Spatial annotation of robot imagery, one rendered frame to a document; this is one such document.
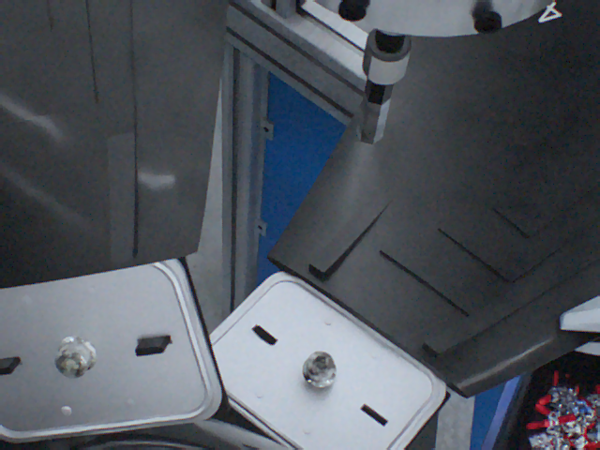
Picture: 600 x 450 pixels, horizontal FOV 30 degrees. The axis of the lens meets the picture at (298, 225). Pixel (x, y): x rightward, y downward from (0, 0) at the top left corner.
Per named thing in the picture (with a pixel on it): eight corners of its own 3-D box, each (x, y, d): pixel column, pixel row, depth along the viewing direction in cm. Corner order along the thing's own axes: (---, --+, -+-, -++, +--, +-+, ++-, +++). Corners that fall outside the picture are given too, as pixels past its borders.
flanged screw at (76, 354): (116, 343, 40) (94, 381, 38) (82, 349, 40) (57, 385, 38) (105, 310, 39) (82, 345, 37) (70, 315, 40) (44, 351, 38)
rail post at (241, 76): (221, 353, 172) (220, 37, 104) (238, 335, 174) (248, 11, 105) (241, 369, 171) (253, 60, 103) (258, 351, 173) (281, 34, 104)
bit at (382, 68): (340, 133, 29) (362, 4, 25) (369, 110, 30) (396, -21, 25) (369, 158, 29) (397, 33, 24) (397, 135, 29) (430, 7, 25)
